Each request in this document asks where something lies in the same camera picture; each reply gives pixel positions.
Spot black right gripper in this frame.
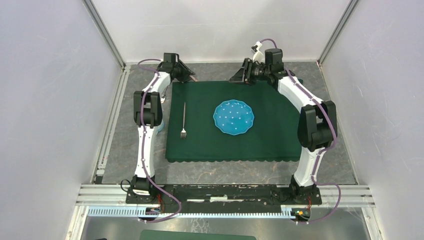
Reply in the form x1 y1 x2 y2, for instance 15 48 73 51
229 57 271 87

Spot blue polka dot plate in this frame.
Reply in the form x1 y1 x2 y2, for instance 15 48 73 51
212 99 255 136

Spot silver fork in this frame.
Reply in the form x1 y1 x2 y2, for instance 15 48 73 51
180 102 187 139

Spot dark green cloth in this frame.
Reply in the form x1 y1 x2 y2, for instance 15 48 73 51
165 81 301 163

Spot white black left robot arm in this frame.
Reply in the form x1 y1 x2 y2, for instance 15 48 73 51
127 52 195 204

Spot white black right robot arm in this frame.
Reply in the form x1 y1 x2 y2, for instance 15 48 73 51
229 43 338 204

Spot white blue mug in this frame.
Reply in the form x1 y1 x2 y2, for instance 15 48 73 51
157 120 166 133

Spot green mat at bottom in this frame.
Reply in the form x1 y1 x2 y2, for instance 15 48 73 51
139 229 256 240

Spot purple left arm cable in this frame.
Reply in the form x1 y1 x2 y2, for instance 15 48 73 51
136 58 183 224

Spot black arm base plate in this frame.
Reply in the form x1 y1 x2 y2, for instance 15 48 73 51
125 184 323 214

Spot aluminium frame rails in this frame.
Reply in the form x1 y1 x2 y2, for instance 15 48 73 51
64 0 387 240

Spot blue slotted cable duct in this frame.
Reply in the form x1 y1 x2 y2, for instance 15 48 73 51
87 206 295 220

